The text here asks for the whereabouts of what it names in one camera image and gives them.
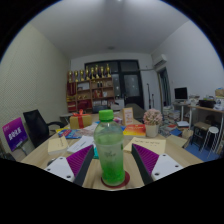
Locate orange book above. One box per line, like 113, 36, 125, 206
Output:
122, 123, 147, 138

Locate white paper document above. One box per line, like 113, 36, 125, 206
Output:
66, 134, 96, 154

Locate white air conditioner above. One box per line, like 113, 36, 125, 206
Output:
152, 54, 169, 70

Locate black office chair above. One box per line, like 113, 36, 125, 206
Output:
22, 109, 66, 149

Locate stack of books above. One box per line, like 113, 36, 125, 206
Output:
162, 106, 181, 126

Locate black bag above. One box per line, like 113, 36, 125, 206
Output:
198, 99, 217, 109

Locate wooden side desk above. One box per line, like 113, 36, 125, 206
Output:
173, 101, 224, 151

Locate pink flowers in white pot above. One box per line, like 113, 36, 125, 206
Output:
142, 108, 164, 138

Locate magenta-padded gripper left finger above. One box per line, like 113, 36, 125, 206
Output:
44, 144, 96, 187

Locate wooden shelf unit with trophies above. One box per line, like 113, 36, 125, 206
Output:
65, 63, 116, 114

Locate small white side table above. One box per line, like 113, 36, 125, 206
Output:
59, 112, 76, 125

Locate purple sign board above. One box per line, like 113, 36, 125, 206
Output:
2, 116, 29, 153

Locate standing orange card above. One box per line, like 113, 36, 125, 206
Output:
121, 107, 135, 126

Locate yellow notepad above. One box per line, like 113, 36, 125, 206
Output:
47, 135, 70, 156

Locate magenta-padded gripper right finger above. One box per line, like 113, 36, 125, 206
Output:
130, 143, 184, 186

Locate green drink bottle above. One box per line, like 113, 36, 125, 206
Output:
93, 109, 126, 187

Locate yellow gift box red ribbon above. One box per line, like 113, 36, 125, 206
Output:
69, 109, 93, 130

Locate dark glass door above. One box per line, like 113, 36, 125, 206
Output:
83, 59, 145, 109

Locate yellow paper envelope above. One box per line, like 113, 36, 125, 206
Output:
123, 136, 167, 155

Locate colourful blue booklet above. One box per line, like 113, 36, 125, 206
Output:
57, 128, 84, 140

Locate black computer monitor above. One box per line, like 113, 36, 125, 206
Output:
174, 87, 189, 102

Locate black tripod stand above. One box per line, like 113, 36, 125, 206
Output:
145, 83, 156, 109

